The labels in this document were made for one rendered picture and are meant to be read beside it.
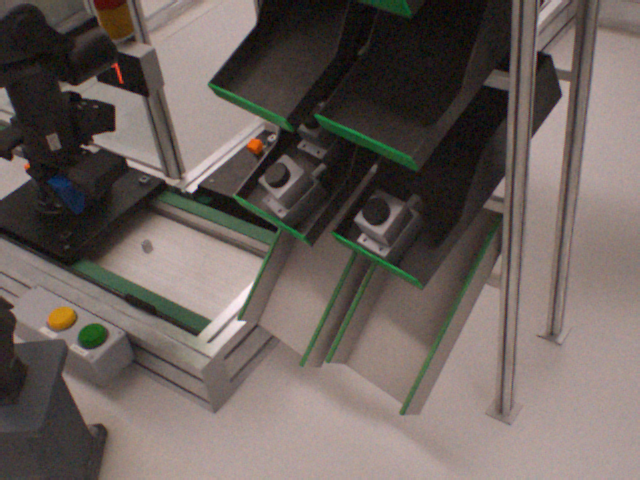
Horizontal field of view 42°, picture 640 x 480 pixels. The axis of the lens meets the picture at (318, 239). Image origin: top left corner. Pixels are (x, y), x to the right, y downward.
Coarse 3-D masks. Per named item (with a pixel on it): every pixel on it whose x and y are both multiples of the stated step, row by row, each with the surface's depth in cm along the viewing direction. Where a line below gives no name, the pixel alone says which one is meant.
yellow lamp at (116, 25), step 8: (96, 8) 127; (112, 8) 126; (120, 8) 126; (128, 8) 128; (104, 16) 127; (112, 16) 127; (120, 16) 127; (128, 16) 128; (104, 24) 128; (112, 24) 127; (120, 24) 128; (128, 24) 129; (112, 32) 128; (120, 32) 128; (128, 32) 129
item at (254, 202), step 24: (288, 144) 107; (264, 168) 105; (312, 168) 103; (336, 168) 102; (360, 168) 98; (240, 192) 104; (264, 192) 105; (336, 192) 97; (264, 216) 101; (312, 216) 100; (312, 240) 97
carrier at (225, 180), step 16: (272, 128) 157; (272, 144) 149; (240, 160) 151; (256, 160) 147; (208, 176) 149; (224, 176) 148; (240, 176) 148; (208, 192) 146; (224, 192) 144; (240, 208) 144
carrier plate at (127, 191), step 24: (24, 192) 151; (120, 192) 148; (144, 192) 147; (0, 216) 147; (24, 216) 146; (96, 216) 143; (120, 216) 143; (24, 240) 142; (48, 240) 140; (72, 240) 139; (96, 240) 140
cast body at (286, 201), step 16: (288, 160) 97; (272, 176) 96; (288, 176) 95; (304, 176) 96; (320, 176) 100; (272, 192) 96; (288, 192) 96; (304, 192) 97; (320, 192) 99; (272, 208) 99; (288, 208) 97; (304, 208) 99; (288, 224) 99
